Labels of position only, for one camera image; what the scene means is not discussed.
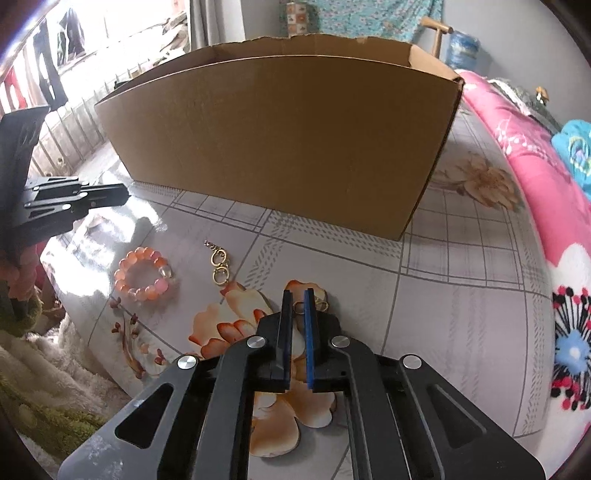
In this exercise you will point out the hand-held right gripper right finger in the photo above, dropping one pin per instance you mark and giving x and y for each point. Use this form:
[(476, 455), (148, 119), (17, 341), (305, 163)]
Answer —
[(310, 350)]

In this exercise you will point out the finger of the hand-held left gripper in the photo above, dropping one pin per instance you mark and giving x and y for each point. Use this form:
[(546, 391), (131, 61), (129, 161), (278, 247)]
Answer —
[(106, 194)]

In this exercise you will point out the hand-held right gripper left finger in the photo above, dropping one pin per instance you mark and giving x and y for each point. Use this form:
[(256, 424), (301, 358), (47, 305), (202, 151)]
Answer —
[(285, 341)]

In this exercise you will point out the gold hoop earring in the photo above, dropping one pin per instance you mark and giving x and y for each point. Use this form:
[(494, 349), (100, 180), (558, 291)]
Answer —
[(220, 266), (325, 304)]

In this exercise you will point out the brown cardboard box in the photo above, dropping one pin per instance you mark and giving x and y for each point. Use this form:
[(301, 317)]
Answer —
[(277, 147)]

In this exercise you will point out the red hanging garment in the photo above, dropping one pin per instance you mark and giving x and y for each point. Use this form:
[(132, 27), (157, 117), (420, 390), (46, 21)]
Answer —
[(16, 92)]

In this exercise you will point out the metal window railing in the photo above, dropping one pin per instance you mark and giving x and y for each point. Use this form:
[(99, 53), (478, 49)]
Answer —
[(69, 124)]

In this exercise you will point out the dark hanging trousers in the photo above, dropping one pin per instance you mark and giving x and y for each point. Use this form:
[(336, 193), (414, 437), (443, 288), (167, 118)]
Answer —
[(48, 78)]

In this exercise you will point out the dark hanging shirt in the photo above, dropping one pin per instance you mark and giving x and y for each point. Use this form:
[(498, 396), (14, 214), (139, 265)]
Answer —
[(74, 32)]

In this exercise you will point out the floral vinyl tablecloth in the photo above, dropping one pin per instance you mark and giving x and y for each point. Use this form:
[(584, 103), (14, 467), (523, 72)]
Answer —
[(438, 300)]

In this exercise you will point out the pile of cloths and boxes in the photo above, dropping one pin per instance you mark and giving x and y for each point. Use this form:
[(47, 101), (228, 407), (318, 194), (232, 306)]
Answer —
[(173, 37)]

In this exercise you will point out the grey curtain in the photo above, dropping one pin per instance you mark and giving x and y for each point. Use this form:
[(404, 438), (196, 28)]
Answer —
[(217, 23)]

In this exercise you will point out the tall patterned box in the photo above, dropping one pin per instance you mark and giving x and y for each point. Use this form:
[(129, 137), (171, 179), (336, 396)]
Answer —
[(296, 18)]

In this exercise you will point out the pink floral blanket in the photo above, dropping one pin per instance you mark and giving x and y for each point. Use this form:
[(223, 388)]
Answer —
[(531, 184)]

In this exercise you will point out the grey patterned cloth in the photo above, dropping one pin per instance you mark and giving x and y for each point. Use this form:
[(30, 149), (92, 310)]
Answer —
[(521, 99)]

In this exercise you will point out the blue floral blanket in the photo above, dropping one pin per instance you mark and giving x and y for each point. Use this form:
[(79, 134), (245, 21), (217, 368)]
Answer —
[(577, 152)]

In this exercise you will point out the blue water bottle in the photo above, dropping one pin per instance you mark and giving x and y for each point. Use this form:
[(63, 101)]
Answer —
[(463, 48)]

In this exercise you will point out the wooden stand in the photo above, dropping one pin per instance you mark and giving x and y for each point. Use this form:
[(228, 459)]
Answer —
[(436, 24)]

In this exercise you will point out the teal floral wall cloth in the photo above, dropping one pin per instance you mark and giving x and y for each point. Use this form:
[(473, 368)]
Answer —
[(369, 18)]

